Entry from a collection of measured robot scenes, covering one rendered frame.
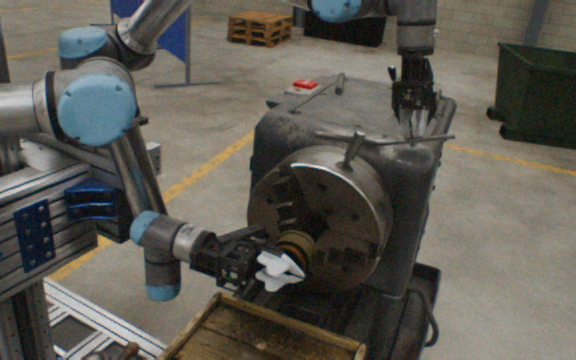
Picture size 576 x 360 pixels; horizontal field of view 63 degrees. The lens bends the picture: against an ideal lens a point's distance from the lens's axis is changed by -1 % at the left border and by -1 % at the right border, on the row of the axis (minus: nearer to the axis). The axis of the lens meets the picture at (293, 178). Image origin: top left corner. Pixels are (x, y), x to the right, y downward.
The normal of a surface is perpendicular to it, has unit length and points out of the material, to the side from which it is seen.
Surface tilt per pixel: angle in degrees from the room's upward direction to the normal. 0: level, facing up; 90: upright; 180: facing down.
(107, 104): 90
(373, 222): 90
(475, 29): 90
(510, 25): 90
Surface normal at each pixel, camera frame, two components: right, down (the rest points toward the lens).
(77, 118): 0.45, 0.42
